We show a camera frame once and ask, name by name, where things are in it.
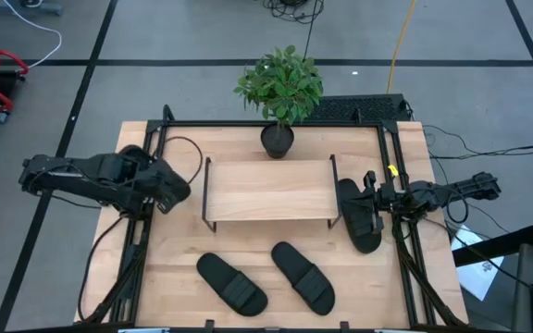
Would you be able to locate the black table clamp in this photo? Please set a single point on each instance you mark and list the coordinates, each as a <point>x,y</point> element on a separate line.
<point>208,325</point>
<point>344,326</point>

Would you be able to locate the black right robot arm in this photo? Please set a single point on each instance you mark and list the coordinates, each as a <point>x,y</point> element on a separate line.
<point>456,189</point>

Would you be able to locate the wooden shelf with black legs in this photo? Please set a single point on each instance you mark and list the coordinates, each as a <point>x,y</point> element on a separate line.
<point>271,189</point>

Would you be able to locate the black aluminium table frame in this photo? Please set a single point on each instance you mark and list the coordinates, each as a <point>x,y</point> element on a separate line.
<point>211,123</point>

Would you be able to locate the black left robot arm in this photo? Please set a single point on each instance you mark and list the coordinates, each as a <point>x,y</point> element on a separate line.
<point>77,176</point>

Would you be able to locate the black perforated computer tower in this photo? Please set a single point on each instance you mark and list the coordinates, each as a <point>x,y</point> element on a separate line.
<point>363,108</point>

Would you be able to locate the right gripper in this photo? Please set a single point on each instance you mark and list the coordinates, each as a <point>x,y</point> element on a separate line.
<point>393,196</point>

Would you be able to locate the black beam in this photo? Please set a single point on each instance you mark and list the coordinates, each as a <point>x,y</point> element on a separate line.
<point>498,245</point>

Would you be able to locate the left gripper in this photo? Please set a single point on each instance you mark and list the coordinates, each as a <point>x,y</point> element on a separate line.
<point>153,178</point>

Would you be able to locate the white paper sheet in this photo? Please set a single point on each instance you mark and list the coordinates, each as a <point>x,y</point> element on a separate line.
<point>477,273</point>

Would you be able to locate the yellow tag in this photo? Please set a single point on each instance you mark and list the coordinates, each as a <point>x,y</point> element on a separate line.
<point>392,170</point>

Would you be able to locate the green plant in black pot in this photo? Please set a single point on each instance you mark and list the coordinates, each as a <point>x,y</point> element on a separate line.
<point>280,88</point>

